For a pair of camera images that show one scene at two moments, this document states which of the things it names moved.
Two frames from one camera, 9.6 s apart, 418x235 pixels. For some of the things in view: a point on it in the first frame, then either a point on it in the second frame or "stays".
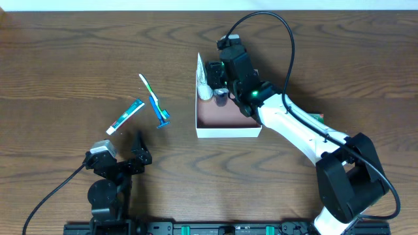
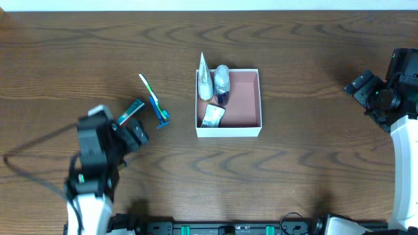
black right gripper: x=213 y=74 to x=364 y=93
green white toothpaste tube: x=125 y=116 stays
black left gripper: x=127 y=166 to x=127 y=138
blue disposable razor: x=156 y=109 stays
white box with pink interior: x=226 y=121 stays
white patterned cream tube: x=204 y=91 stays
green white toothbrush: x=164 y=113 stays
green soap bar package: x=319 y=117 to x=213 y=116
